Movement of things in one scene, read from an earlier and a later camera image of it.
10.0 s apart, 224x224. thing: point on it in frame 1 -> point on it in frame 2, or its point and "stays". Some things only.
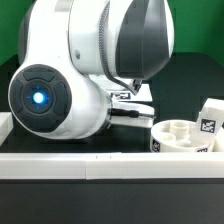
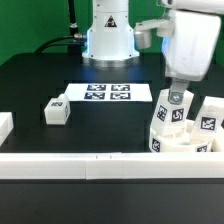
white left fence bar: x=6 y=125 stays
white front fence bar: x=111 y=165 stays
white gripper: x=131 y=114 -> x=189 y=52
